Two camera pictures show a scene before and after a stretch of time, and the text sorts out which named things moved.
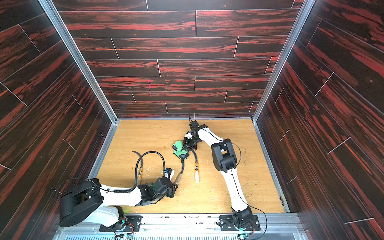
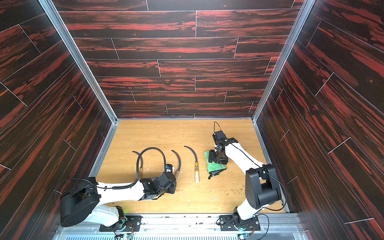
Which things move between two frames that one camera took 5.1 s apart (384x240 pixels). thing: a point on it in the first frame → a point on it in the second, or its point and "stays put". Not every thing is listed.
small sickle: [176, 184] → [179, 169]
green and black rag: [177, 150] → [213, 168]
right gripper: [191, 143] → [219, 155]
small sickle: [197, 179] stays put
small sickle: [140, 171] stays put
